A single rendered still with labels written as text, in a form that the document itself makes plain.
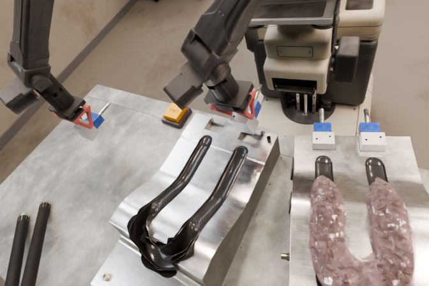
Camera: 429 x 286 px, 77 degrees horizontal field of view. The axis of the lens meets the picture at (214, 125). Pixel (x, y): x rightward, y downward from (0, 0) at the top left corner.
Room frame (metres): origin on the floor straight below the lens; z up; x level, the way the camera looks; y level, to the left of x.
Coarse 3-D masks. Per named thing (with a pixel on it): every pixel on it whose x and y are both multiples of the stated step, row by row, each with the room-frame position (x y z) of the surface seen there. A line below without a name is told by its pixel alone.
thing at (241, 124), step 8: (256, 96) 0.47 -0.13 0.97; (256, 104) 0.44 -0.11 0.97; (232, 112) 0.45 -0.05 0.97; (256, 112) 0.43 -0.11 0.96; (232, 120) 0.42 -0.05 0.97; (240, 120) 0.41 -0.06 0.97; (248, 120) 0.40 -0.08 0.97; (256, 120) 0.42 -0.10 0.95; (240, 128) 0.42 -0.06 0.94; (248, 128) 0.40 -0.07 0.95; (256, 128) 0.41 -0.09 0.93
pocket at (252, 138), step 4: (256, 132) 0.43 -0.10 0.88; (260, 132) 0.42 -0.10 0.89; (240, 136) 0.44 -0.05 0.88; (244, 136) 0.45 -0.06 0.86; (248, 136) 0.44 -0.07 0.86; (252, 136) 0.44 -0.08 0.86; (256, 136) 0.43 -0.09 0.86; (244, 140) 0.43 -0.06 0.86; (248, 140) 0.43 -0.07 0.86; (252, 140) 0.42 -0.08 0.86; (256, 140) 0.42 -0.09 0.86
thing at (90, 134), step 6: (108, 102) 0.74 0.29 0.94; (96, 114) 0.69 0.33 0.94; (84, 120) 0.67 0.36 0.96; (96, 120) 0.67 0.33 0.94; (102, 120) 0.68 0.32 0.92; (72, 126) 0.66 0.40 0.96; (78, 126) 0.65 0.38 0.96; (96, 126) 0.66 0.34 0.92; (78, 132) 0.66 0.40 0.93; (84, 132) 0.63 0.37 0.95; (90, 132) 0.64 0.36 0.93; (96, 132) 0.65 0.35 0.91; (90, 138) 0.63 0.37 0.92
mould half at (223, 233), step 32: (192, 128) 0.52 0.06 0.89; (224, 128) 0.48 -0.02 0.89; (224, 160) 0.38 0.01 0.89; (256, 160) 0.35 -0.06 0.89; (160, 192) 0.36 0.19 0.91; (192, 192) 0.33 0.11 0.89; (256, 192) 0.29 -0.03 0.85; (160, 224) 0.27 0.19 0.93; (224, 224) 0.22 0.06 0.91; (128, 256) 0.26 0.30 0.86; (192, 256) 0.18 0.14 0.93; (224, 256) 0.17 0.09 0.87
